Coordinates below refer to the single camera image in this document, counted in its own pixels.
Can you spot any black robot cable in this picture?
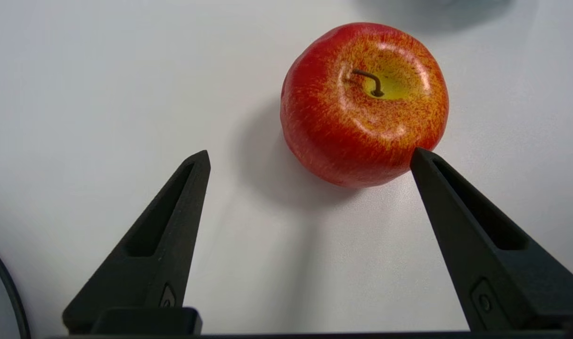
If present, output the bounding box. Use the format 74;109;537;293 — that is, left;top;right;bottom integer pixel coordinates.
0;239;32;339

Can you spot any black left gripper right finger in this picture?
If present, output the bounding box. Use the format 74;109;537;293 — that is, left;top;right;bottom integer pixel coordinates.
410;148;573;331

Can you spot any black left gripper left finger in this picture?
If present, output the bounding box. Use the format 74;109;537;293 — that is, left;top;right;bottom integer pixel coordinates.
63;151;211;335

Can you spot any red yellow apple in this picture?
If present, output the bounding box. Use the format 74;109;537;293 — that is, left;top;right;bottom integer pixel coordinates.
280;22;450;188

